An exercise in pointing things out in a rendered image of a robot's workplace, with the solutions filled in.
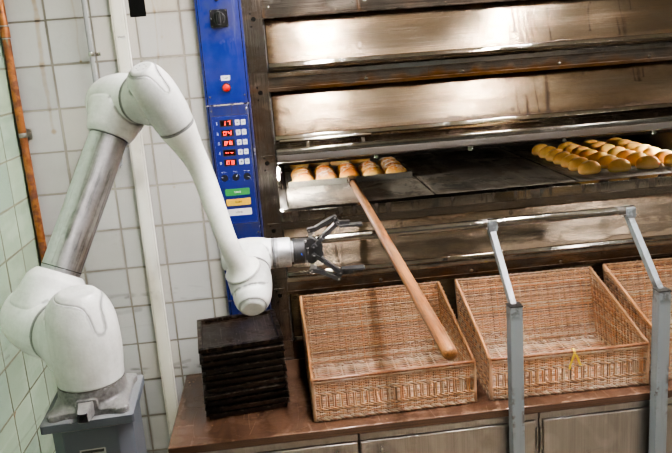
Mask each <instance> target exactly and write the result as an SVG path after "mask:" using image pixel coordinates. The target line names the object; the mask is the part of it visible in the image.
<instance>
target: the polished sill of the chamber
mask: <svg viewBox="0 0 672 453"><path fill-rule="evenodd" d="M663 186H672V173H663V174H652V175H641V176H630V177H620V178H609V179H598V180H587V181H576V182H566V183H555V184H544V185H533V186H522V187H512V188H501V189H490V190H479V191H468V192H458V193H447V194H436V195H425V196H414V197H404V198H393V199H382V200H371V201H368V202H369V204H370V205H371V207H372V209H373V210H374V212H375V213H386V212H397V211H407V210H418V209H429V208H439V207H450V206H460V205H471V204H482V203H492V202H503V201H514V200H524V199H535V198H546V197H556V196H567V195H577V194H588V193H599V192H609V191H620V190H631V189H641V188H652V187H663ZM280 212H281V222H290V221H301V220H312V219H322V218H328V217H330V216H332V215H333V214H335V215H336V216H337V217H343V216H354V215H365V214H366V213H365V211H364V210H363V208H362V206H361V204H360V202H350V203H339V204H328V205H317V206H306V207H296V208H285V209H280Z"/></svg>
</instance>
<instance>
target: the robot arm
mask: <svg viewBox="0 0 672 453"><path fill-rule="evenodd" d="M85 106H86V110H87V128H88V131H89V134H88V137H87V140H86V142H85V145H84V148H83V151H82V153H81V156H80V159H79V162H78V164H77V167H76V170H75V173H74V175H73V178H72V181H71V183H70V186H69V189H68V192H67V194H66V197H65V200H64V203H63V205H62V208H61V211H60V214H59V216H58V219H57V222H56V225H55V227H54V230H53V233H52V236H51V238H50V241H49V244H48V247H47V249H46V252H45V255H44V258H43V260H42V263H41V266H40V267H39V266H36V267H34V268H32V269H31V270H29V271H28V272H27V273H26V275H25V276H24V278H23V279H22V281H21V282H20V284H19V285H18V287H17V288H16V290H15V291H14V292H12V293H11V294H10V295H9V296H8V298H7V299H6V300H5V302H4V304H3V306H2V308H1V312H0V326H1V330H2V332H3V334H4V335H5V337H6V338H7V339H8V341H9V342H10V343H11V344H12V345H13V346H15V347H16V348H18V349H19V350H21V351H22V352H24V353H26V354H28V355H30V356H33V357H35V358H38V359H42V360H43V361H44V362H45V363H46V364H47V366H48V367H49V368H50V370H52V371H53V372H54V375H55V379H56V383H57V391H58V398H57V400H56V402H55V405H54V407H53V409H52V410H51V411H50V412H49V413H48V414H47V416H46V417H47V422H48V423H56V422H59V421H63V420H68V419H75V418H77V420H78V423H79V424H84V423H88V422H89V421H90V419H91V418H92V417H93V416H97V415H104V414H121V413H125V412H127V411H129V409H130V407H129V399H130V396H131V392H132V389H133V385H134V384H135V382H136V381H137V380H138V378H137V374H136V373H127V374H125V369H124V355H123V345H122V339H121V333H120V327H119V323H118V319H117V315H116V312H115V309H114V307H113V305H112V303H111V302H110V300H109V299H108V297H107V296H106V295H105V294H104V292H103V291H101V290H100V289H97V288H96V287H94V286H91V285H85V283H84V280H83V279H82V278H80V276H81V273H82V271H83V268H84V265H85V262H86V259H87V256H88V254H89V251H90V248H91V245H92V242H93V239H94V236H95V234H96V231H97V228H98V225H99V222H100V219H101V217H102V214H103V211H104V208H105V205H106V202H107V200H108V197H109V194H110V191H111V188H112V185H113V182H114V180H115V177H116V174H117V171H118V168H119V165H120V163H121V160H122V157H123V154H124V151H125V148H126V145H128V144H130V143H131V142H132V141H134V139H135V138H136V136H137V135H138V133H139V132H140V131H141V129H142V128H143V127H144V125H147V126H152V127H153V128H154V129H155V131H156V132H157V133H158V134H159V136H160V137H161V139H162V140H163V141H164V142H165V143H166V144H167V145H168V146H169V147H170V148H171V149H172V150H173V151H174V152H175V154H176V155H177V156H178V157H179V158H180V159H181V161H182V162H183V163H184V165H185V166H186V168H187V169H188V171H189V173H190V175H191V177H192V179H193V181H194V184H195V186H196V189H197V191H198V194H199V196H200V199H201V202H202V204H203V207H204V210H205V212H206V215H207V217H208V220H209V223H210V225H211V228H212V231H213V233H214V236H215V238H216V241H217V244H218V246H219V249H220V251H221V266H222V268H223V269H224V270H226V274H225V277H226V280H227V282H228V285H229V288H230V292H231V295H232V296H233V301H234V304H235V306H236V307H237V309H238V310H239V311H240V312H241V313H242V314H244V315H248V316H255V315H258V314H260V313H262V312H264V311H265V310H266V309H267V307H268V306H269V304H270V301H271V297H272V276H271V272H270V269H272V268H281V267H291V266H292V262H294V264H300V263H310V272H311V273H319V274H321V275H324V276H327V277H329V278H332V279H335V280H337V281H340V280H341V277H342V275H343V274H352V273H353V271H355V270H365V266H364V264H363V265H351V266H341V269H340V268H339V267H337V266H336V265H334V264H333V263H331V262H330V261H328V260H327V259H326V258H324V257H323V255H324V253H323V243H322V241H323V240H324V239H325V238H326V237H327V236H328V235H329V234H330V233H331V232H332V231H333V230H334V229H335V228H336V227H337V226H338V225H339V228H345V227H357V226H362V222H361V221H359V222H350V220H348V219H346V220H338V218H337V216H336V215H335V214H333V215H332V216H330V217H328V218H327V219H325V220H323V221H321V222H320V223H318V224H316V225H315V226H312V227H307V232H308V237H307V238H298V239H292V241H290V238H289V237H282V238H263V237H250V238H242V239H237V237H236V234H235V231H234V228H233V225H232V223H231V220H230V217H229V214H228V211H227V208H226V205H225V202H224V199H223V196H222V193H221V190H220V187H219V184H218V181H217V178H216V176H215V173H214V170H213V168H212V165H211V163H210V161H209V158H208V156H207V153H206V151H205V149H204V146H203V144H202V141H201V138H200V135H199V133H198V130H197V127H196V123H195V120H194V118H193V116H192V114H191V111H190V109H189V106H188V104H187V102H186V100H185V98H184V97H183V95H182V93H181V92H180V90H179V88H178V87H177V85H176V84H175V82H174V81H173V79H172V78H171V77H170V76H169V75H168V74H167V73H166V72H165V71H164V70H163V69H162V68H161V67H160V66H158V65H157V64H155V63H153V62H141V63H139V64H137V65H135V66H134V67H133V68H132V69H131V70H130V71H129V73H117V74H111V75H107V76H104V77H102V78H100V79H98V80H97V81H95V82H94V83H93V84H92V85H91V86H90V87H89V89H88V91H87V93H86V96H85ZM333 221H334V222H333ZM331 222H333V223H332V224H331V225H330V226H329V227H328V228H327V229H326V230H325V231H324V232H323V233H322V234H321V235H319V236H318V237H317V238H315V237H313V236H312V235H313V234H314V233H315V231H317V230H319V229H321V228H323V227H324V226H326V225H328V224H329V223H331ZM317 261H320V262H321V263H323V264H325V265H326V266H328V267H329V268H330V269H332V270H333V271H335V272H336V273H338V274H335V273H333V272H330V271H327V270H325V269H322V268H319V267H317V266H316V265H314V263H316V262H317Z"/></svg>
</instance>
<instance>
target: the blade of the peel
mask: <svg viewBox="0 0 672 453"><path fill-rule="evenodd" d="M406 169H407V168H406ZM287 174H288V184H289V188H300V187H311V186H323V185H334V184H345V183H347V177H341V178H339V177H338V178H330V179H319V180H316V179H315V176H314V171H312V174H313V176H314V180H307V181H296V182H292V177H291V173H287ZM355 177H356V179H357V182H367V181H379V180H390V179H401V178H412V171H411V170H409V169H407V172H398V173H386V174H375V175H364V176H355Z"/></svg>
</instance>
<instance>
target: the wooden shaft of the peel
mask: <svg viewBox="0 0 672 453"><path fill-rule="evenodd" d="M350 185H351V187H352V189H353V191H354V193H355V195H356V197H357V198H358V200H359V202H360V204H361V206H362V208H363V210H364V211H365V213H366V215H367V217H368V219H369V221H370V222H371V224H372V226H373V228H374V230H375V232H376V234H377V235H378V237H379V239H380V241H381V243H382V245H383V247H384V248H385V250H386V252H387V254H388V256H389V258H390V260H391V261H392V263H393V265H394V267H395V269H396V271H397V273H398V274H399V276H400V278H401V280H402V282H403V284H404V285H405V287H406V289H407V291H408V293H409V295H410V297H411V298H412V300H413V302H414V304H415V306H416V308H417V310H418V311H419V313H420V315H421V317H422V319H423V321H424V323H425V324H426V326H427V328H428V330H429V332H430V334H431V335H432V337H433V339H434V341H435V343H436V345H437V347H438V348H439V350H440V352H441V354H442V356H443V357H444V358H445V359H446V360H449V361H451V360H454V359H455V358H456V357H457V349H456V348H455V346H454V344H453V343H452V341H451V339H450V337H449V336H448V334H447V332H446V331H445V329H444V327H443V326H442V324H441V322H440V321H439V319H438V317H437V316H436V314H435V312H434V311H433V309H432V307H431V306H430V304H429V302H428V301H427V299H426V297H425V296H424V294H423V292H422V291H421V289H420V287H419V286H418V284H417V282H416V281H415V279H414V277H413V276H412V274H411V272H410V271H409V269H408V267H407V265H406V264H405V262H404V260H403V259H402V257H401V255H400V254H399V252H398V250H397V249H396V247H395V245H394V244H393V242H392V240H391V239H390V237H389V235H388V234H387V232H386V230H385V229H384V227H383V225H382V224H381V222H380V220H379V219H378V217H377V215H376V214H375V212H374V210H373V209H372V207H371V205H370V204H369V202H368V200H367V199H366V197H365V195H364V193H363V192H362V190H361V188H360V187H359V185H358V183H357V182H356V180H351V181H350Z"/></svg>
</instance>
